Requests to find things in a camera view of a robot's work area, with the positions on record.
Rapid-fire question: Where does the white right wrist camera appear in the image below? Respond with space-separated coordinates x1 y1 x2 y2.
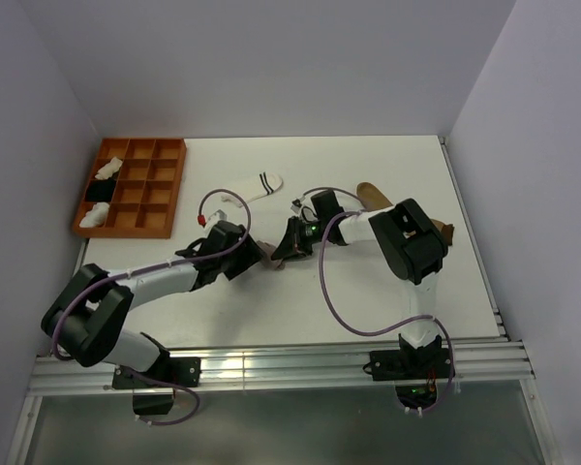
291 196 317 222

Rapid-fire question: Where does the white rolled sock in tray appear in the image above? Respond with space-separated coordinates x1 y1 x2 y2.
78 202 110 229

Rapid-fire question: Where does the orange wooden compartment tray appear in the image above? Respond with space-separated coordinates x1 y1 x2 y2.
73 138 187 239

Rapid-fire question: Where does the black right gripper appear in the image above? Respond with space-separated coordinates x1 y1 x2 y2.
272 217 328 264

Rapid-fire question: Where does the aluminium frame rail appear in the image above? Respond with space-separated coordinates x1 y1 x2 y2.
26 339 535 397

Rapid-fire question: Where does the tan brown long sock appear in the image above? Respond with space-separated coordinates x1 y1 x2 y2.
355 182 455 247

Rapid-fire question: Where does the grey sock with red cuff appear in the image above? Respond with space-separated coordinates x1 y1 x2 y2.
257 241 285 271

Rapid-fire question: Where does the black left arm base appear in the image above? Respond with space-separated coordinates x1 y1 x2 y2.
111 356 201 426

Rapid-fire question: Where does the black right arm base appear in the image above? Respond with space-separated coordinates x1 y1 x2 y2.
362 342 455 410

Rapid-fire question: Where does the white sock with black stripes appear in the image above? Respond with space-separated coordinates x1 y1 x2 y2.
221 171 284 207

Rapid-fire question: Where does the cream rolled sock in tray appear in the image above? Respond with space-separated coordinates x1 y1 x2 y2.
95 157 123 180

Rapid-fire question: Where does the black rolled sock in tray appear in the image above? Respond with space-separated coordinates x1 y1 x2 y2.
84 178 117 203

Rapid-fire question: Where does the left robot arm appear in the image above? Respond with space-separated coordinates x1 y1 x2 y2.
41 221 263 387

